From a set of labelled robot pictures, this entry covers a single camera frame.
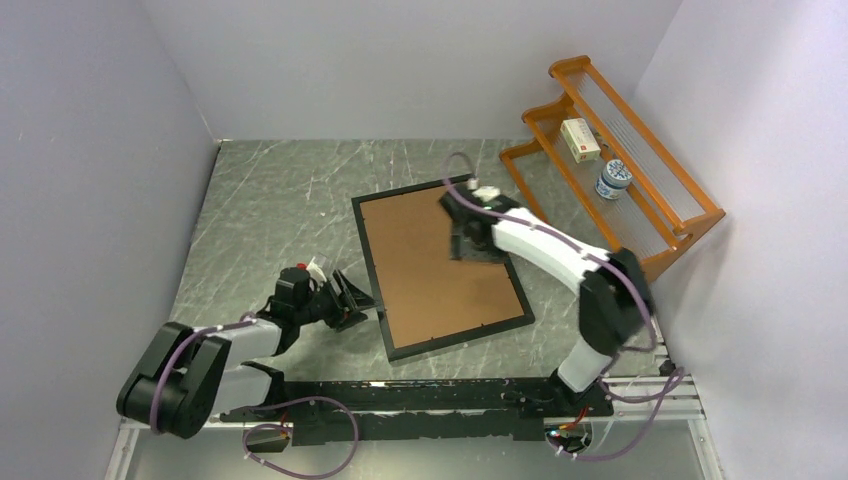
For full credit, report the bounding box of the black picture frame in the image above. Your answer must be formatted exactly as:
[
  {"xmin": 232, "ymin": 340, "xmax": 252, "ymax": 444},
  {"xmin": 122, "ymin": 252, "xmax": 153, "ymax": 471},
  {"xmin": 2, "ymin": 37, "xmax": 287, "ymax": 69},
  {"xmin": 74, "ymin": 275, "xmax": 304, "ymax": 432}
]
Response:
[{"xmin": 350, "ymin": 174, "xmax": 537, "ymax": 363}]

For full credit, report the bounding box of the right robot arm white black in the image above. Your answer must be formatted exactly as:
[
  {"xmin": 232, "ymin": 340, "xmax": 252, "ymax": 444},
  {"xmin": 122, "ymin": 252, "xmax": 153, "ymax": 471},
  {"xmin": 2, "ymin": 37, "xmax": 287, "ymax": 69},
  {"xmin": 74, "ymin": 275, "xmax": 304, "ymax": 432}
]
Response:
[{"xmin": 439, "ymin": 186, "xmax": 657, "ymax": 415}]

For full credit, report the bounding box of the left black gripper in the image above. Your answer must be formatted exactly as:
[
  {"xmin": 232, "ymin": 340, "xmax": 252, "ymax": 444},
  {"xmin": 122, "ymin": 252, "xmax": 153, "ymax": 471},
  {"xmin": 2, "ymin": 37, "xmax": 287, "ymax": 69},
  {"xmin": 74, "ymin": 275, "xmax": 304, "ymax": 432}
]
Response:
[{"xmin": 295, "ymin": 269, "xmax": 378, "ymax": 332}]

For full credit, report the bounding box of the blue white ceramic jar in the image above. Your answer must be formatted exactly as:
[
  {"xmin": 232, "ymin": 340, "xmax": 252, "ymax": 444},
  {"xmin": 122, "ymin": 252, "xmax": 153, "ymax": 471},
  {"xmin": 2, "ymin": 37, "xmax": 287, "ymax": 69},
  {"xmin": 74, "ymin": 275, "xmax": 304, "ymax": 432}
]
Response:
[{"xmin": 595, "ymin": 159, "xmax": 633, "ymax": 200}]

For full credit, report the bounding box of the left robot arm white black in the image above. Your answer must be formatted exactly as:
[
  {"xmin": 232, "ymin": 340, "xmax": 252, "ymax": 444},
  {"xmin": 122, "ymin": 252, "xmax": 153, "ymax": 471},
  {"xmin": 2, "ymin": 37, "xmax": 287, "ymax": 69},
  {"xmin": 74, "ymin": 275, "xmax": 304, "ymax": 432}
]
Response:
[{"xmin": 115, "ymin": 261, "xmax": 377, "ymax": 439}]

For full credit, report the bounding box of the aluminium rail profile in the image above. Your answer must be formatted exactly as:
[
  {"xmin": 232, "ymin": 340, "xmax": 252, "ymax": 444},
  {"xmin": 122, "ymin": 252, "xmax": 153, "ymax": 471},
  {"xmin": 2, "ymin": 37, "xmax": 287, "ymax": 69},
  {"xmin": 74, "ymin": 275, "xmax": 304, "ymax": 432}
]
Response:
[{"xmin": 120, "ymin": 374, "xmax": 705, "ymax": 429}]

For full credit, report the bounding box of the orange wooden rack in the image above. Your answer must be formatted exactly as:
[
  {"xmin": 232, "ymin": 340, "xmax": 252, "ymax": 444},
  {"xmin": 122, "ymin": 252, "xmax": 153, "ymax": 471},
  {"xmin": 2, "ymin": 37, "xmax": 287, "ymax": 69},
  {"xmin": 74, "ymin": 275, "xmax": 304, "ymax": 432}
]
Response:
[{"xmin": 500, "ymin": 56, "xmax": 725, "ymax": 281}]

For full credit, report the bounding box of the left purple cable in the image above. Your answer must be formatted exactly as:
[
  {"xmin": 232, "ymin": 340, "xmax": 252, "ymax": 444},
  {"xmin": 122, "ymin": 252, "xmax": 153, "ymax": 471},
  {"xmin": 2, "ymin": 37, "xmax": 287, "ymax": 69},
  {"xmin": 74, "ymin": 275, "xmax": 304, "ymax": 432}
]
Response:
[{"xmin": 148, "ymin": 311, "xmax": 361, "ymax": 480}]

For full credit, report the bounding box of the white red carton box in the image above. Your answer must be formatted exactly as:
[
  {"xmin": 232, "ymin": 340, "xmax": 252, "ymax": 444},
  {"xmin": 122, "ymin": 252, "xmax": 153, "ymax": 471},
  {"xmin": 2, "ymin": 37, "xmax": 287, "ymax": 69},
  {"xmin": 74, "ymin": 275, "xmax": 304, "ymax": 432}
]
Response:
[{"xmin": 560, "ymin": 117, "xmax": 601, "ymax": 163}]

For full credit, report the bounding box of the brown backing board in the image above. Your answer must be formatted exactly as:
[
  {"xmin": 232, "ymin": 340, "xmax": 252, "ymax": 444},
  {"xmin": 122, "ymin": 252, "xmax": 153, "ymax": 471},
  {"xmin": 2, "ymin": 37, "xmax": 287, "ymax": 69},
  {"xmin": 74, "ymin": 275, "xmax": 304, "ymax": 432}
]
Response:
[{"xmin": 358, "ymin": 184, "xmax": 528, "ymax": 351}]

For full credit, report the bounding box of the purple cable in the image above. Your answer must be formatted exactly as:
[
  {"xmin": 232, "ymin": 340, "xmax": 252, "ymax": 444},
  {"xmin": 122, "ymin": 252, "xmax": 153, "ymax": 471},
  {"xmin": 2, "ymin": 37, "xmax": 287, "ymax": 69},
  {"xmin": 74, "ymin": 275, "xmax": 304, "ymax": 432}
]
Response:
[
  {"xmin": 148, "ymin": 311, "xmax": 361, "ymax": 480},
  {"xmin": 441, "ymin": 152, "xmax": 685, "ymax": 463}
]

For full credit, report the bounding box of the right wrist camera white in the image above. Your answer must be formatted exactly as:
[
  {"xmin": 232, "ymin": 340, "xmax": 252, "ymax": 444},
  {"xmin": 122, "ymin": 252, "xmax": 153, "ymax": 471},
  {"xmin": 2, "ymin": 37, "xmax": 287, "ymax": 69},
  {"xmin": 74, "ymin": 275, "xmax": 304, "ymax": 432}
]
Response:
[{"xmin": 466, "ymin": 178, "xmax": 501, "ymax": 203}]

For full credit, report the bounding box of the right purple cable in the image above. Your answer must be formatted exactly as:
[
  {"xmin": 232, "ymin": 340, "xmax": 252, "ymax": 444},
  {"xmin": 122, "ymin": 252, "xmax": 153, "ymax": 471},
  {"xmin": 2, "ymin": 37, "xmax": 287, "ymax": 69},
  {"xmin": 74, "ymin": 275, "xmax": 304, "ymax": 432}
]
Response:
[{"xmin": 441, "ymin": 152, "xmax": 685, "ymax": 463}]

